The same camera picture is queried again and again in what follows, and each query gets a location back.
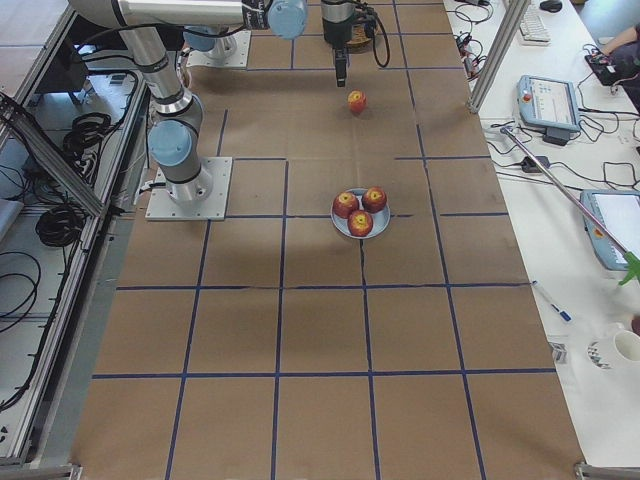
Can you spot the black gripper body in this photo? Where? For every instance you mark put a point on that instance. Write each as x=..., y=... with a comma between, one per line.
x=335, y=28

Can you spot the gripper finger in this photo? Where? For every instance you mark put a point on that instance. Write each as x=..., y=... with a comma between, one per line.
x=340, y=66

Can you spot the red yellow apple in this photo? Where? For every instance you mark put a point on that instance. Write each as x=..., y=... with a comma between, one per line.
x=357, y=101

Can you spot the woven wicker basket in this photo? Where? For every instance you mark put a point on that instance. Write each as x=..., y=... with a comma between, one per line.
x=364, y=31

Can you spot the red apple plate back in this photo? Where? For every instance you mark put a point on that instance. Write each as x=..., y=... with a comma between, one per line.
x=374, y=199

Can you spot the red apple plate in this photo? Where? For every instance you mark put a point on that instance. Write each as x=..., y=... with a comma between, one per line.
x=360, y=223
x=344, y=204
x=374, y=199

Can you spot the red apple plate left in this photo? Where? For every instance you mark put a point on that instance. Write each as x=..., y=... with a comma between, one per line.
x=344, y=204

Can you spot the red apple plate front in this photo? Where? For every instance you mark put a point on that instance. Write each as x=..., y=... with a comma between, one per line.
x=360, y=223

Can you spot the silver metal plate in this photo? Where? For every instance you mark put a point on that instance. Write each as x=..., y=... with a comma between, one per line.
x=381, y=219

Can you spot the long metal rod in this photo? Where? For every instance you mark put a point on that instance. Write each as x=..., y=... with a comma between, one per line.
x=631, y=259

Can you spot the white keyboard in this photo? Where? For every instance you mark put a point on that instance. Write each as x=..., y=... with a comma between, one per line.
x=532, y=31

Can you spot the blue teach pendant far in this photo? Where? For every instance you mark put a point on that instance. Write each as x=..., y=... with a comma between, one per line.
x=548, y=103

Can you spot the blue teach pendant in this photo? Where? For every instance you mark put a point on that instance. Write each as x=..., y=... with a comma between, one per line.
x=619, y=212
x=548, y=103

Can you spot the black computer mouse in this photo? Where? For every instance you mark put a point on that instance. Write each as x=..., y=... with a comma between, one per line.
x=551, y=6

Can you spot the blue teach pendant near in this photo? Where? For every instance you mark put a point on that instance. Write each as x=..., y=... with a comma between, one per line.
x=619, y=212

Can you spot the blue white pen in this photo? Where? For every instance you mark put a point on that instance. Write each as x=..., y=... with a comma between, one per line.
x=560, y=311

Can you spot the white mug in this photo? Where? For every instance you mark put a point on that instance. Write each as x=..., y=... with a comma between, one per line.
x=616, y=348

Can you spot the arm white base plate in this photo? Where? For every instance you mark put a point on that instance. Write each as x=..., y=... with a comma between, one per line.
x=204, y=198
x=237, y=60

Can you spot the aluminium frame post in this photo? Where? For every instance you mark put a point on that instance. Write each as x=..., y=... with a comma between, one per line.
x=507, y=30

